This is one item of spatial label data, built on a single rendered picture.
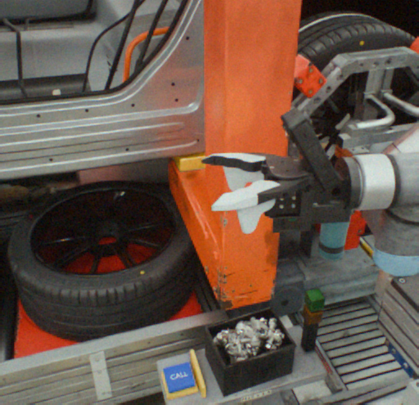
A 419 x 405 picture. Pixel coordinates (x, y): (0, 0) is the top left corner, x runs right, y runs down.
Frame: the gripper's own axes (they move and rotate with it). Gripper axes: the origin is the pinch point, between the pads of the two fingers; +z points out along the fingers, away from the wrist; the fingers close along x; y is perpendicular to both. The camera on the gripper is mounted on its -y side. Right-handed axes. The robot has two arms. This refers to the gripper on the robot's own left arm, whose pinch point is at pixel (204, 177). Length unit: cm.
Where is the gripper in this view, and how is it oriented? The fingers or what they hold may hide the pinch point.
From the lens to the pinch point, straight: 63.8
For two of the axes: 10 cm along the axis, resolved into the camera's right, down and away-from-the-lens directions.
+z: -9.9, 0.6, -0.8
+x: -1.0, -4.3, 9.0
